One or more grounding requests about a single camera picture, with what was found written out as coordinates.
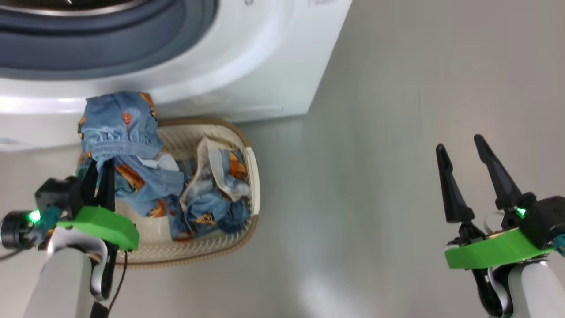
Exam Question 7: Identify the blue printed pajama trousers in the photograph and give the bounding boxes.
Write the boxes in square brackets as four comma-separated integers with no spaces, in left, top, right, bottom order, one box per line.
[76,91,186,218]

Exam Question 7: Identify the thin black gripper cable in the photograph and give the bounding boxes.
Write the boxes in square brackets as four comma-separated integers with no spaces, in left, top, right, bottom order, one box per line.
[106,250,128,312]

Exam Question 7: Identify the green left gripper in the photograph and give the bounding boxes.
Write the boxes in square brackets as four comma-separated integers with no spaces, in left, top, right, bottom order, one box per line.
[56,159,140,251]

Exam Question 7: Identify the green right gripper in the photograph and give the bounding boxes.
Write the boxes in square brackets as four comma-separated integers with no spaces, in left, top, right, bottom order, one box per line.
[436,134,554,270]

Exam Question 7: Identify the cream perforated laundry basket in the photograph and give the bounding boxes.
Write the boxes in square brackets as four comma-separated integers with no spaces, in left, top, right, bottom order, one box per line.
[77,117,261,270]

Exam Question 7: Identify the grey rubber door gasket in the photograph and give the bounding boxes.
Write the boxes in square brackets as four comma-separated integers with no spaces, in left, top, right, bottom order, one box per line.
[0,0,220,81]

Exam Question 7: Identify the white washing machine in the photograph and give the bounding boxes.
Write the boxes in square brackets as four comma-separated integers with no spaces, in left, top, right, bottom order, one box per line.
[0,0,354,153]

